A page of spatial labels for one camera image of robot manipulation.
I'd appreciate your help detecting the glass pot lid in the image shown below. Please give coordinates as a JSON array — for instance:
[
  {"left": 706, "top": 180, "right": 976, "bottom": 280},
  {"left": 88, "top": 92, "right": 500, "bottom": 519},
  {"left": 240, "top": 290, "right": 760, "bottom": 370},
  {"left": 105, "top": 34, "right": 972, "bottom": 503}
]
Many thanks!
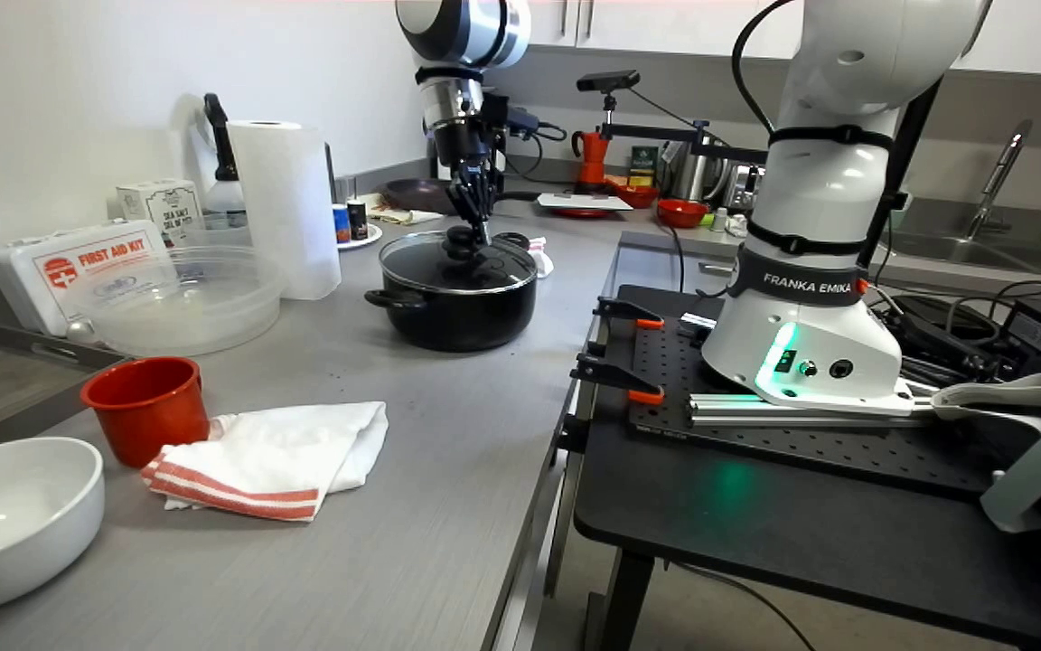
[{"left": 381, "top": 227, "right": 534, "bottom": 298}]

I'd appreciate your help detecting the white outlet box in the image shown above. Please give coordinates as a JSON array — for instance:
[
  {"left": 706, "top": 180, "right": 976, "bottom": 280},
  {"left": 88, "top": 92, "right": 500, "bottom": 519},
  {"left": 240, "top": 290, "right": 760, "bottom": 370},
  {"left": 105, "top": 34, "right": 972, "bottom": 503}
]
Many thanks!
[{"left": 113, "top": 180, "right": 201, "bottom": 246}]

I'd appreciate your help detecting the white paper towel roll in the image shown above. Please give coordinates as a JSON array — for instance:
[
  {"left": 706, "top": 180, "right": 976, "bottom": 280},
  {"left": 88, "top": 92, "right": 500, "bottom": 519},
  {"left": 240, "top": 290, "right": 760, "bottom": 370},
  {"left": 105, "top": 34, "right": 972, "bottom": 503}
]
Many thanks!
[{"left": 229, "top": 120, "right": 340, "bottom": 302}]

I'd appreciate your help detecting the white ceramic bowl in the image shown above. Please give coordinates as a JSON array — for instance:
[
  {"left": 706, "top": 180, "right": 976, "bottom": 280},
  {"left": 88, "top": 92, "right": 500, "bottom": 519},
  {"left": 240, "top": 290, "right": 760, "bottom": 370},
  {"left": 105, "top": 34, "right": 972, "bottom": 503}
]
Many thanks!
[{"left": 0, "top": 437, "right": 105, "bottom": 604}]

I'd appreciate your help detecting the white red striped towel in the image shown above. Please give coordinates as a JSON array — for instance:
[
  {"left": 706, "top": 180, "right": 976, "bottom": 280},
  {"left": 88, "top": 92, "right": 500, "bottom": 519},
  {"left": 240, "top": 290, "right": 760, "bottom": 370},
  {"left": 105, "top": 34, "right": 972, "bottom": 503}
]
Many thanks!
[{"left": 141, "top": 403, "right": 389, "bottom": 525}]

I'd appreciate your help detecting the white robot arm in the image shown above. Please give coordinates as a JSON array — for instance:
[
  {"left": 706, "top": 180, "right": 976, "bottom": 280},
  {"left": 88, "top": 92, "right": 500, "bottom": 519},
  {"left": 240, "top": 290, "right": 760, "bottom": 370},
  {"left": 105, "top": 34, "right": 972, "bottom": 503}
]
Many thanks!
[{"left": 393, "top": 0, "right": 991, "bottom": 413}]

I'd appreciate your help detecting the spray bottle black nozzle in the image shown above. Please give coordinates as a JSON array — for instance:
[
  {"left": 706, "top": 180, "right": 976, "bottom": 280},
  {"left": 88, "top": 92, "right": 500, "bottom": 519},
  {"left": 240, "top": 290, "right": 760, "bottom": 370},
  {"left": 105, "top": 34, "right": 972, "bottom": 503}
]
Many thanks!
[{"left": 199, "top": 92, "right": 254, "bottom": 239}]

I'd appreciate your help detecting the orange handled clamp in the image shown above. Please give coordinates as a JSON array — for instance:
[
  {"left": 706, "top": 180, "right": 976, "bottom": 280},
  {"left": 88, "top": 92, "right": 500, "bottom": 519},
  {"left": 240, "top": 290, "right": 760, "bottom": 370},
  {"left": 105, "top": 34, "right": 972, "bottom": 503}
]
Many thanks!
[
  {"left": 572, "top": 356, "right": 666, "bottom": 408},
  {"left": 591, "top": 298, "right": 666, "bottom": 329}
]

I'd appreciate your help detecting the steel kettle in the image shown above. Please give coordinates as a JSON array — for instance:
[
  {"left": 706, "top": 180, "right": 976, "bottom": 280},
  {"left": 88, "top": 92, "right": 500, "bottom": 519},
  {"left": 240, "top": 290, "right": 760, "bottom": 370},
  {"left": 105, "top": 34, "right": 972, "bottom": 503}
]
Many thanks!
[{"left": 669, "top": 134, "right": 723, "bottom": 202}]

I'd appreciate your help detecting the black cooking pot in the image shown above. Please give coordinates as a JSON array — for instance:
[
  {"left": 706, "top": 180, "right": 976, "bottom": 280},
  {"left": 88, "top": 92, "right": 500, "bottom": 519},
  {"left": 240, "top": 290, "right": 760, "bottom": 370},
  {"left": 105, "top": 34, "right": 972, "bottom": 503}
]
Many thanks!
[{"left": 364, "top": 233, "right": 537, "bottom": 350}]

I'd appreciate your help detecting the red plastic cup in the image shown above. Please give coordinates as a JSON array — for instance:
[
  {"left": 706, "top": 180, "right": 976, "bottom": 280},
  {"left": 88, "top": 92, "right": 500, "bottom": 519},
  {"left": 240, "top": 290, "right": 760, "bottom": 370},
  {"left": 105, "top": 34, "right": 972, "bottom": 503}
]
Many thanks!
[{"left": 81, "top": 359, "right": 211, "bottom": 470}]

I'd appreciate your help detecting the red white plate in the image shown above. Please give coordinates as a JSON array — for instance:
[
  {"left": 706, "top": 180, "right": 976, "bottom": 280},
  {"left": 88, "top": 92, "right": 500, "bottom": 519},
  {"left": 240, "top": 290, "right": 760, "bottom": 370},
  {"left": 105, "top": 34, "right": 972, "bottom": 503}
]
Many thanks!
[{"left": 534, "top": 193, "right": 632, "bottom": 221}]

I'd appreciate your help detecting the white round plate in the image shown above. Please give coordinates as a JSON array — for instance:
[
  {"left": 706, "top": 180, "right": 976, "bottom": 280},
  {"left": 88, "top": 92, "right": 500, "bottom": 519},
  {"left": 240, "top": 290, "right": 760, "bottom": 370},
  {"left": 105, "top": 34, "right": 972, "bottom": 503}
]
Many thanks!
[{"left": 335, "top": 224, "right": 382, "bottom": 252}]

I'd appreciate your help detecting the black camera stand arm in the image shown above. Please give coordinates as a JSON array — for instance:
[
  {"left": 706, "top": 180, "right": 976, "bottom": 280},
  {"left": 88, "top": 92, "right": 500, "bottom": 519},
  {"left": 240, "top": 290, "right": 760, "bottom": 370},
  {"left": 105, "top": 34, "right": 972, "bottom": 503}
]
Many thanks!
[{"left": 575, "top": 64, "right": 771, "bottom": 162}]

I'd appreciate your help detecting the white first aid kit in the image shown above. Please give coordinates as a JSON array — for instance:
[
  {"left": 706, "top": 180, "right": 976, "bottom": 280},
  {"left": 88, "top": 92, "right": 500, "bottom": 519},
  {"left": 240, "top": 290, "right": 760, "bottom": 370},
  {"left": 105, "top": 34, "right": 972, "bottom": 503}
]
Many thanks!
[{"left": 0, "top": 221, "right": 167, "bottom": 337}]

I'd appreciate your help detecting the blue spice shaker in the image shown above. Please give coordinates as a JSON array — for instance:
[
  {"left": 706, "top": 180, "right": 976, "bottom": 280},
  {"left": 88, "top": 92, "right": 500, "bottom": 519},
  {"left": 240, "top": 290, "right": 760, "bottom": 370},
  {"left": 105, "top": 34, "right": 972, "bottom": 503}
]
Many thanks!
[{"left": 334, "top": 202, "right": 350, "bottom": 241}]

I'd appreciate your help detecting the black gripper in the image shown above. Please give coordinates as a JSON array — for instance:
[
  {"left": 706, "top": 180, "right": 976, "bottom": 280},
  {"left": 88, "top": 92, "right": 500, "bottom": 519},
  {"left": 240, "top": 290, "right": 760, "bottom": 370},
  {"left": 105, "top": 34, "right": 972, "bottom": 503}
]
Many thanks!
[{"left": 426, "top": 111, "right": 505, "bottom": 227}]

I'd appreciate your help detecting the red bowl on counter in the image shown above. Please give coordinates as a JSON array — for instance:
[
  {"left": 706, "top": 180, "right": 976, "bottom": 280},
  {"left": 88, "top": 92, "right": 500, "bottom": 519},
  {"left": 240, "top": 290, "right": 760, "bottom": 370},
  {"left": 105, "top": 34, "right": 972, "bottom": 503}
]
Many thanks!
[{"left": 654, "top": 200, "right": 708, "bottom": 227}]

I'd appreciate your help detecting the white red towel by pot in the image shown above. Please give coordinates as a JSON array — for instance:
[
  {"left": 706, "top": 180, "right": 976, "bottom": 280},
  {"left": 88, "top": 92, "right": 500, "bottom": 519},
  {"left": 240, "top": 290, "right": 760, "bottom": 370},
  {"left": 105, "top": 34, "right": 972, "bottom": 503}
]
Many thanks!
[{"left": 529, "top": 234, "right": 558, "bottom": 280}]

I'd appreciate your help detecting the sink faucet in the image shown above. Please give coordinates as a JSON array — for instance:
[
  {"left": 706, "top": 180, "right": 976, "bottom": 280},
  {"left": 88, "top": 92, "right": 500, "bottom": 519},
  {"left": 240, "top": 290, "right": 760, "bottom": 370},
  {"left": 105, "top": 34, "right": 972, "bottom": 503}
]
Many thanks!
[{"left": 953, "top": 120, "right": 1032, "bottom": 241}]

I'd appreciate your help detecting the clear plastic container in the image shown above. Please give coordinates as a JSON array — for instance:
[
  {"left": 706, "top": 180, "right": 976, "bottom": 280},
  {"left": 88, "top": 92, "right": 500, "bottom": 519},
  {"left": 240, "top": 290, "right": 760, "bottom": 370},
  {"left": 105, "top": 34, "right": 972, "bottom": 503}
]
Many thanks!
[{"left": 64, "top": 246, "right": 283, "bottom": 356}]

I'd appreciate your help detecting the black perforated mounting table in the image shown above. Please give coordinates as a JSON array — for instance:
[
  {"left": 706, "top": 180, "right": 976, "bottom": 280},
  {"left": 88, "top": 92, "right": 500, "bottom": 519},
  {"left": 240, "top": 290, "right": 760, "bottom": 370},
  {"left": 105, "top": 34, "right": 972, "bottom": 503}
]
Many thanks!
[{"left": 569, "top": 285, "right": 1041, "bottom": 651}]

